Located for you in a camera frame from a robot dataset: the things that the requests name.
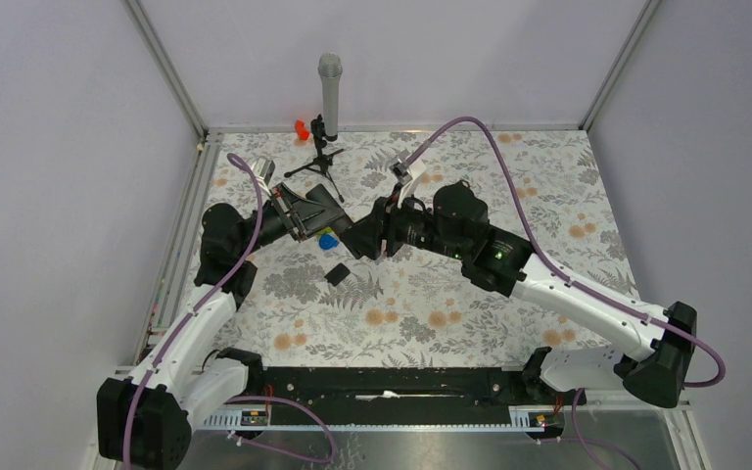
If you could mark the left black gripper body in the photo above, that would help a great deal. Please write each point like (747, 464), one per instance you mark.
(283, 207)

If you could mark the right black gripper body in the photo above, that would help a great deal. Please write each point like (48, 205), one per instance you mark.
(399, 219)

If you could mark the black battery cover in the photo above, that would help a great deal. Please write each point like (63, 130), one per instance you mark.
(337, 274)

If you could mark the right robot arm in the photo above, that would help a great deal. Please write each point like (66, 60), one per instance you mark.
(649, 350)

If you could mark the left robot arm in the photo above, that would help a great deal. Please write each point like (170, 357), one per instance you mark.
(148, 418)

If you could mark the blue plastic piece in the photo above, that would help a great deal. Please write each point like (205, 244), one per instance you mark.
(326, 242)

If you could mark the black tripod mic stand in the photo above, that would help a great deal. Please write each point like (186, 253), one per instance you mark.
(322, 162)

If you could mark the orange plastic piece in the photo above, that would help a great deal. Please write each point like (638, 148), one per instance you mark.
(302, 131)

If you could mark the floral table mat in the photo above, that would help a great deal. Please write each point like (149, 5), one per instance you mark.
(415, 308)

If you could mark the grey microphone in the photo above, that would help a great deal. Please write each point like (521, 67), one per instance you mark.
(330, 71)

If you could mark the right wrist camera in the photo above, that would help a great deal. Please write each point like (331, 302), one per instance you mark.
(408, 172)

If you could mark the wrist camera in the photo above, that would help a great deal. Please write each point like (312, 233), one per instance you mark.
(408, 172)
(263, 169)

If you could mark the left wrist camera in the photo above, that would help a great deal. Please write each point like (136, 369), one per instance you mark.
(263, 169)

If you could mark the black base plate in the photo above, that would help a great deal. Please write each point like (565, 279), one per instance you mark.
(402, 397)

